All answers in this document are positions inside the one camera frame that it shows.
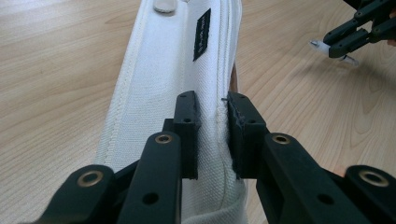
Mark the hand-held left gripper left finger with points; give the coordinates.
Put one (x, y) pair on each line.
(188, 140)

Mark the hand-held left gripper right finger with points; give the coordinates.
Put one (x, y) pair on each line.
(246, 140)

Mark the white pen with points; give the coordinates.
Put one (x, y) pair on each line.
(319, 46)

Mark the white fabric pencil case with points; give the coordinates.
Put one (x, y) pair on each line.
(155, 77)

